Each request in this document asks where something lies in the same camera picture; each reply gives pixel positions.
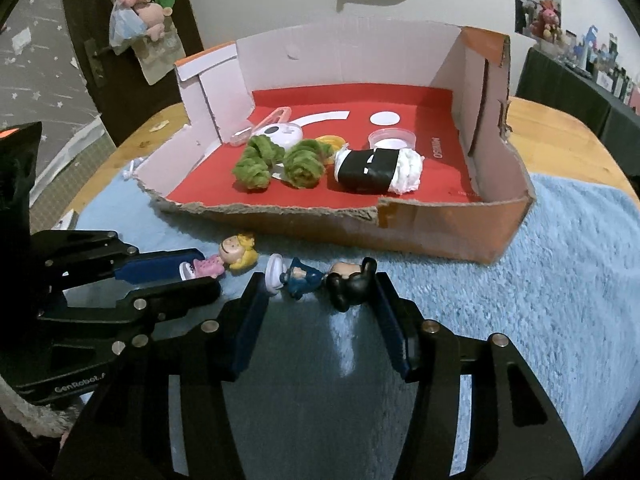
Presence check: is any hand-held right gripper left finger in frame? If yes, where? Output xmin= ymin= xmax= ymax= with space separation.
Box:
xmin=52 ymin=271 xmax=271 ymax=480

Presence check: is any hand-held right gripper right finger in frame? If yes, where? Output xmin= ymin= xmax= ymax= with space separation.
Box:
xmin=372 ymin=271 xmax=586 ymax=480

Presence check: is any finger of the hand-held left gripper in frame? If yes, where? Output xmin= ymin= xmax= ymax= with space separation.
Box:
xmin=40 ymin=276 xmax=222 ymax=346
xmin=32 ymin=231 xmax=201 ymax=288

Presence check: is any blonde pink figurine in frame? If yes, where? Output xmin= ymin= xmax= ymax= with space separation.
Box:
xmin=179 ymin=232 xmax=259 ymax=281

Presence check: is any dark-haired blue figurine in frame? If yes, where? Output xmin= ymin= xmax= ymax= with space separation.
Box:
xmin=265 ymin=256 xmax=379 ymax=313

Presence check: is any orange cardboard box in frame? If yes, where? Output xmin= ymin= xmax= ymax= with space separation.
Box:
xmin=136 ymin=16 xmax=536 ymax=265

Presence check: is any green yarn ball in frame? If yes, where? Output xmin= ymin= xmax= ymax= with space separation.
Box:
xmin=282 ymin=138 xmax=335 ymax=190
xmin=232 ymin=135 xmax=283 ymax=192

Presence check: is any black white cloth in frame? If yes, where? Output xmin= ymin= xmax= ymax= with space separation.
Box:
xmin=332 ymin=145 xmax=426 ymax=196

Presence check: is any pink white egg toy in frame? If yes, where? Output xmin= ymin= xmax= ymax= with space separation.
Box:
xmin=251 ymin=122 xmax=304 ymax=152

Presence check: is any clear round plastic lid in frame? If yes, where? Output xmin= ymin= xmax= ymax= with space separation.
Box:
xmin=367 ymin=128 xmax=417 ymax=151

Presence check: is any pink plastic clip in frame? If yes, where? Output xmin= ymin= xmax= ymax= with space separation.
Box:
xmin=250 ymin=106 xmax=293 ymax=133

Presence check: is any person's left forearm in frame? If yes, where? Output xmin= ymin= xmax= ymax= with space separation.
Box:
xmin=0 ymin=380 xmax=76 ymax=438

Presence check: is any small white plastic piece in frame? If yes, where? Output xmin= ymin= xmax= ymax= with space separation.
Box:
xmin=121 ymin=157 xmax=151 ymax=181

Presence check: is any blue fluffy mat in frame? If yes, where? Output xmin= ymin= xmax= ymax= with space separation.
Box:
xmin=75 ymin=170 xmax=640 ymax=480

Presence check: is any dark brown door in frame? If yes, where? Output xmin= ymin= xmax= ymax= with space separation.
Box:
xmin=57 ymin=0 xmax=206 ymax=148

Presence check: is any clear plastic packet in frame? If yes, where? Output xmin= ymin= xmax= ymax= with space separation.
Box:
xmin=135 ymin=27 xmax=183 ymax=86

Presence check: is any pale blue plastic bag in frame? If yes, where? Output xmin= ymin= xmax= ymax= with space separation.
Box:
xmin=108 ymin=2 xmax=146 ymax=48

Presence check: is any pink plush pig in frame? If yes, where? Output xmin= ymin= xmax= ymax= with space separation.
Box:
xmin=135 ymin=2 xmax=166 ymax=41

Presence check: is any side table with dark cloth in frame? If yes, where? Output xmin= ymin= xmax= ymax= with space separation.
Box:
xmin=515 ymin=45 xmax=640 ymax=176

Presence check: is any pink bunny plush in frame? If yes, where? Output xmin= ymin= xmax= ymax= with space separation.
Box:
xmin=530 ymin=0 xmax=562 ymax=41

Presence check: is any door handle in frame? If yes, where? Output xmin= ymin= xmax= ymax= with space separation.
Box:
xmin=84 ymin=37 xmax=108 ymax=93

